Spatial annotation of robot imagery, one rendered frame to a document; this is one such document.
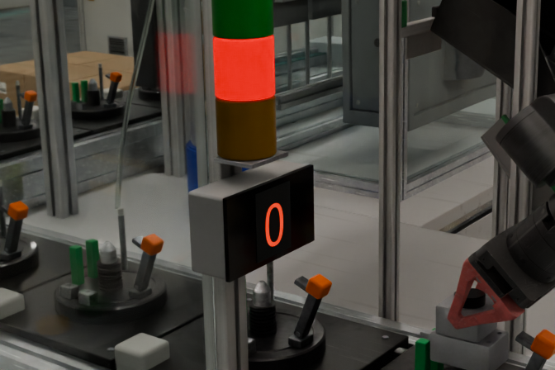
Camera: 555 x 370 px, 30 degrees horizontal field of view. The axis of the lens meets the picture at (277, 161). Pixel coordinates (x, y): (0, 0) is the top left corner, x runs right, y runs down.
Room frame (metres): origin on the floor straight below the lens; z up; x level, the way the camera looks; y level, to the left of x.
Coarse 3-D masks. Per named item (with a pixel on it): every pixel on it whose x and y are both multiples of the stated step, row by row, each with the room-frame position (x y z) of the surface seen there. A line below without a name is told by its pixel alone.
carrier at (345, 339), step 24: (264, 288) 1.07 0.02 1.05; (264, 312) 1.06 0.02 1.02; (288, 312) 1.13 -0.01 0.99; (264, 336) 1.06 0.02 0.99; (288, 336) 1.06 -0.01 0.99; (312, 336) 1.05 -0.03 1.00; (336, 336) 1.10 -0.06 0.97; (360, 336) 1.10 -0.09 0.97; (384, 336) 1.10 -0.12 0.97; (264, 360) 1.01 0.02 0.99; (288, 360) 1.01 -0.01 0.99; (312, 360) 1.03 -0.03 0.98; (336, 360) 1.04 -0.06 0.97; (360, 360) 1.04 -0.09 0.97; (384, 360) 1.06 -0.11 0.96
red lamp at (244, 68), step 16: (224, 48) 0.82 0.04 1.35; (240, 48) 0.82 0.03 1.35; (256, 48) 0.82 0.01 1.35; (272, 48) 0.83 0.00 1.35; (224, 64) 0.82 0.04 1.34; (240, 64) 0.82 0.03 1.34; (256, 64) 0.82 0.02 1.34; (272, 64) 0.83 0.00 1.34; (224, 80) 0.82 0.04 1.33; (240, 80) 0.82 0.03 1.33; (256, 80) 0.82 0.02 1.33; (272, 80) 0.83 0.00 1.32; (224, 96) 0.82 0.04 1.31; (240, 96) 0.82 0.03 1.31; (256, 96) 0.82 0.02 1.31; (272, 96) 0.83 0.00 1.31
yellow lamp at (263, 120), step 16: (224, 112) 0.82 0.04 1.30; (240, 112) 0.82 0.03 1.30; (256, 112) 0.82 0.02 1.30; (272, 112) 0.83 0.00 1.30; (224, 128) 0.82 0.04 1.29; (240, 128) 0.82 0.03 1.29; (256, 128) 0.82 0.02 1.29; (272, 128) 0.83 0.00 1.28; (224, 144) 0.82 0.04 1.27; (240, 144) 0.82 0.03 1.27; (256, 144) 0.82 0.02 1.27; (272, 144) 0.83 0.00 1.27; (240, 160) 0.82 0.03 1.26
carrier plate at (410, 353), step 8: (408, 352) 1.06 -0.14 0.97; (392, 360) 1.04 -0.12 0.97; (400, 360) 1.04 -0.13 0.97; (408, 360) 1.04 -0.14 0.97; (384, 368) 1.02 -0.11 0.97; (392, 368) 1.02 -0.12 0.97; (400, 368) 1.02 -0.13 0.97; (408, 368) 1.02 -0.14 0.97; (512, 368) 1.01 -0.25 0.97; (520, 368) 1.01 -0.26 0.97
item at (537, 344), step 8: (520, 336) 0.89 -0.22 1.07; (528, 336) 0.89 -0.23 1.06; (536, 336) 0.87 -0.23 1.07; (544, 336) 0.87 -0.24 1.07; (552, 336) 0.88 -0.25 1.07; (528, 344) 0.88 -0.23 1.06; (536, 344) 0.87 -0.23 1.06; (544, 344) 0.87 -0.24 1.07; (552, 344) 0.86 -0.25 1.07; (536, 352) 0.87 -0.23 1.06; (544, 352) 0.87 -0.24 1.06; (552, 352) 0.86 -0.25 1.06; (536, 360) 0.87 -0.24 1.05; (544, 360) 0.87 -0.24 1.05; (528, 368) 0.88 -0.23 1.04; (536, 368) 0.87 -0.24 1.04
